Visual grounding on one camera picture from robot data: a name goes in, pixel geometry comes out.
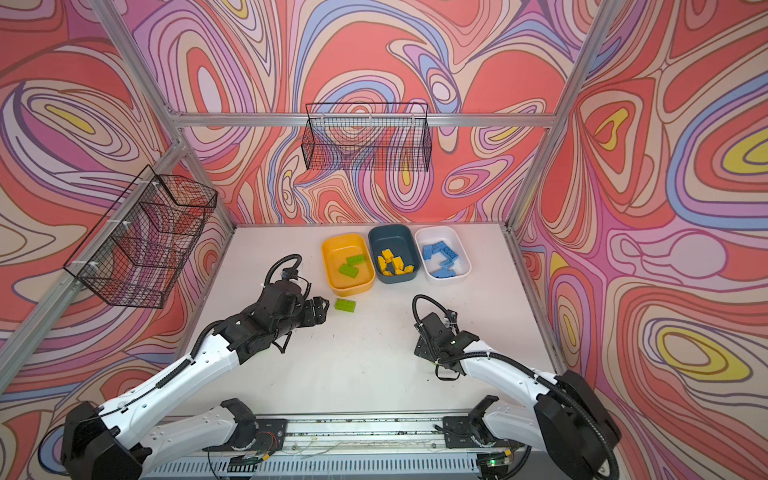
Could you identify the blue lego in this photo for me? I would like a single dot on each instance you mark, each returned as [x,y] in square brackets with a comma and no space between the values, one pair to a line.
[445,270]
[441,247]

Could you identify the black wire basket wall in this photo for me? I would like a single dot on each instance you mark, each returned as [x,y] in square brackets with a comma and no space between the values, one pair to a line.
[159,220]
[367,136]

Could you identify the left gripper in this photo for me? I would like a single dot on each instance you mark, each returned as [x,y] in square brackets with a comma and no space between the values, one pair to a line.
[312,319]

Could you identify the yellow lego cluster block one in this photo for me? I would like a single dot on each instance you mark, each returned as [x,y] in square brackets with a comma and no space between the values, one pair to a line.
[397,262]

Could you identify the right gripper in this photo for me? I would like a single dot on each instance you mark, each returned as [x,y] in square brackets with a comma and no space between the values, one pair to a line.
[422,349]

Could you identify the aluminium front rail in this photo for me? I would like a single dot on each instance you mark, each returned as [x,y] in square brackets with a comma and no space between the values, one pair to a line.
[357,433]

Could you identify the yellow plastic bin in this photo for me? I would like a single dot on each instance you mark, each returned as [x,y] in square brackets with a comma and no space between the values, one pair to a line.
[335,251]

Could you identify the black wire basket left wall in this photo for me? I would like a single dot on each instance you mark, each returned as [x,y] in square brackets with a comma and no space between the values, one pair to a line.
[159,220]

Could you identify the green lego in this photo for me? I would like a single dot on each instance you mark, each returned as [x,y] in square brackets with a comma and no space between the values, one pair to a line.
[356,259]
[349,271]
[345,305]

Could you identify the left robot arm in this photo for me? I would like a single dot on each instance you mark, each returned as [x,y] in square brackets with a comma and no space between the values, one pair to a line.
[126,437]

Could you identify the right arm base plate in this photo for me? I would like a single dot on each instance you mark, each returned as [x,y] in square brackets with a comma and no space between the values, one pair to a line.
[460,432]

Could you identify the white plastic bin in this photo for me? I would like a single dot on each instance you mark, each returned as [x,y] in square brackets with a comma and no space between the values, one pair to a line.
[433,234]

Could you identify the dark teal plastic bin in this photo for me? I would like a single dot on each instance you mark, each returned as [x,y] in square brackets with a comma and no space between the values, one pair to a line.
[399,239]

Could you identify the black wire basket back wall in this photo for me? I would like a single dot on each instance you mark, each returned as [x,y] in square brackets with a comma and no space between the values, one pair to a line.
[367,136]

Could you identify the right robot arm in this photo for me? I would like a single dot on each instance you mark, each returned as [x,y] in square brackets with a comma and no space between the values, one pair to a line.
[555,413]

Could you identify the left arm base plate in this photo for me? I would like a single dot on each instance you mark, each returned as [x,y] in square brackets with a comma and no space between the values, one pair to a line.
[262,435]

